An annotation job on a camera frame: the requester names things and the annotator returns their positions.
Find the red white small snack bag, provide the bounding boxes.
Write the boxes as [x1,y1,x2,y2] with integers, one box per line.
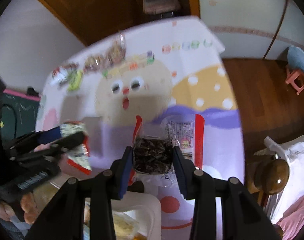
[60,121,92,175]

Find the yellow puffs clear bag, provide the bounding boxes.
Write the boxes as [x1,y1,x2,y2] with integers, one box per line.
[112,211,140,239]

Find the green small snack packet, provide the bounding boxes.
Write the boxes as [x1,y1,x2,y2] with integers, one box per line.
[67,70,83,92]

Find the walnut cake clear bag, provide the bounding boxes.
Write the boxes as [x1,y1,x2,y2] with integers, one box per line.
[83,54,104,74]
[106,33,126,66]

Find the white red jujube snack bag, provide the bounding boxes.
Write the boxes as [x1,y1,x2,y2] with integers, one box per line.
[50,63,78,86]

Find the person's left hand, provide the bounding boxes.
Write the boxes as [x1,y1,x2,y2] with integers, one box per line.
[0,191,39,225]

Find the black board eraser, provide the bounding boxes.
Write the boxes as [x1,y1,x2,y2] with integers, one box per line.
[26,87,40,98]

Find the white plastic storage bin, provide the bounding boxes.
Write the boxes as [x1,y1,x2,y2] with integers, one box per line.
[84,192,163,240]

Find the cartoon printed table mat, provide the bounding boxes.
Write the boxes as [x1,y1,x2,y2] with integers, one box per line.
[35,16,246,240]

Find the white pillow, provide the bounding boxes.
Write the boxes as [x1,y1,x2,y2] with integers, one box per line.
[255,135,304,224]

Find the pink bed sheet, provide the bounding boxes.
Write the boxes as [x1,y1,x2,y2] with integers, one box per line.
[277,196,304,239]

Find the brown wooden door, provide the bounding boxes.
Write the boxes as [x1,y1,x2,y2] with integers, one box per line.
[38,0,140,46]

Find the pink small stool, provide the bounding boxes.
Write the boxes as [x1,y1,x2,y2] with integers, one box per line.
[285,67,304,95]

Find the folded pink towels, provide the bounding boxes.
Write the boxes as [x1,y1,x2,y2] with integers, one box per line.
[143,0,181,15]

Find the green chalkboard pink frame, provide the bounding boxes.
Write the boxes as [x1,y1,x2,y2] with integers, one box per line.
[0,89,40,144]

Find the wooden bed post knob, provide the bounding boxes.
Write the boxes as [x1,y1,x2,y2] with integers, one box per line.
[253,158,290,195]

